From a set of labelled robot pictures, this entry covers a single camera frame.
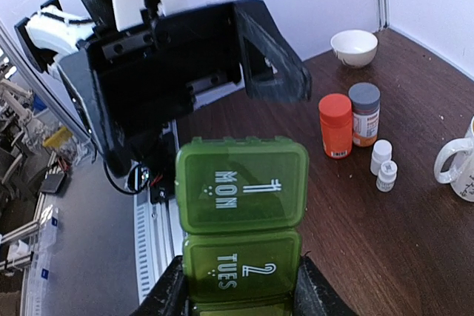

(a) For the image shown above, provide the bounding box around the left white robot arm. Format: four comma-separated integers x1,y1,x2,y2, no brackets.
15,0,312,177

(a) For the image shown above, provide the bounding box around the left aluminium frame post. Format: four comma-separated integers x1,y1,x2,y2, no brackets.
1,23,89,142

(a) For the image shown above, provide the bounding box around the shorter small white bottle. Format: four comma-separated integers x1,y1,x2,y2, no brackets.
376,160,398,192

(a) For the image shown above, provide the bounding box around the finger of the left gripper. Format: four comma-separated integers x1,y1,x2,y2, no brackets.
232,0,312,103

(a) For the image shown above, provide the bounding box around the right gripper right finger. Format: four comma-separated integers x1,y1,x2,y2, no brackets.
294,255,356,316

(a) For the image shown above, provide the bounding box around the orange pill bottle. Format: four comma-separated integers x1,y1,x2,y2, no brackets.
318,93,353,159

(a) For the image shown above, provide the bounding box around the grey lid pill bottle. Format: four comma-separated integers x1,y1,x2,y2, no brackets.
348,82,381,147

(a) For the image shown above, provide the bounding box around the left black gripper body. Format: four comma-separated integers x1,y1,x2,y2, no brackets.
59,2,241,177

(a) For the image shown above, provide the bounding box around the green weekly pill organizer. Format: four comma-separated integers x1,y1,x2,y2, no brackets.
176,137,309,315

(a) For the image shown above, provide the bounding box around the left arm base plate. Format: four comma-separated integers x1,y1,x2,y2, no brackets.
130,122,177,204

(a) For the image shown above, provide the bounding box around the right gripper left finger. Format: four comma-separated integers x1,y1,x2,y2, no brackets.
130,255,190,316

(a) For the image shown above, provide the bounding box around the aluminium front rail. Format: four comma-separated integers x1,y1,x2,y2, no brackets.
133,119,186,306

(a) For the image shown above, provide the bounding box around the small white bowl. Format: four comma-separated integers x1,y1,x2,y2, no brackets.
330,30,378,68

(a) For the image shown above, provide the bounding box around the white mug yellow inside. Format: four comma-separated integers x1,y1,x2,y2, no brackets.
433,118,473,203

